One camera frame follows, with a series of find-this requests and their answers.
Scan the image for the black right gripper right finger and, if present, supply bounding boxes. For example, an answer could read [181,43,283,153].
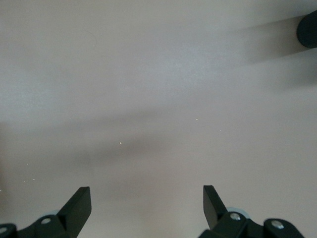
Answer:
[199,184,249,238]

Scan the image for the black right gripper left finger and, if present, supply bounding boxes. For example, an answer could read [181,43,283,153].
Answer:
[15,186,92,238]

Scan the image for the black round object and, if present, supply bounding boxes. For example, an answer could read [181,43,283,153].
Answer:
[296,8,317,49]

